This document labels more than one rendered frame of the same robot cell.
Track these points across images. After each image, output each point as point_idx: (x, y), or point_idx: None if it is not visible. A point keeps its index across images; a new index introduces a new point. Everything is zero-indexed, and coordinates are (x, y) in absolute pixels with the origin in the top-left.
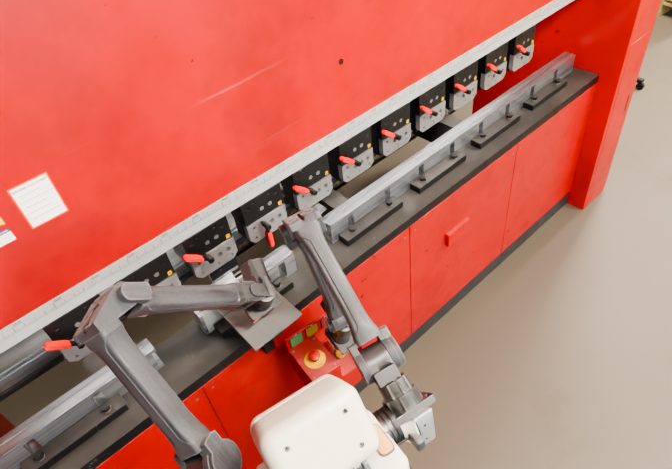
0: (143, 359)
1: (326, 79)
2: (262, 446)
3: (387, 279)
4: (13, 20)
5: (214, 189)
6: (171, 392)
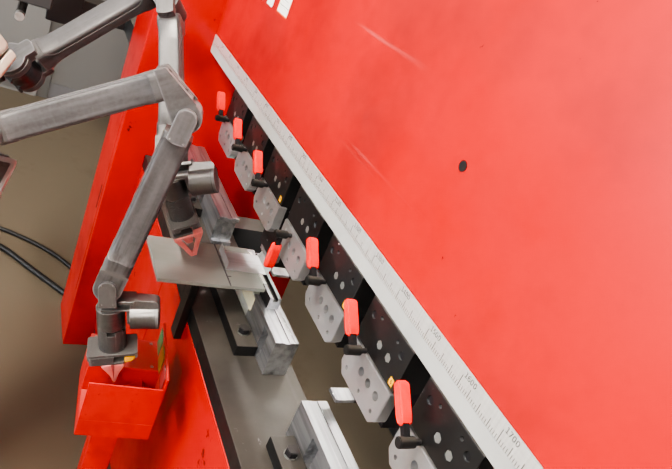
0: (112, 11)
1: (433, 165)
2: None
3: None
4: None
5: (309, 132)
6: (80, 30)
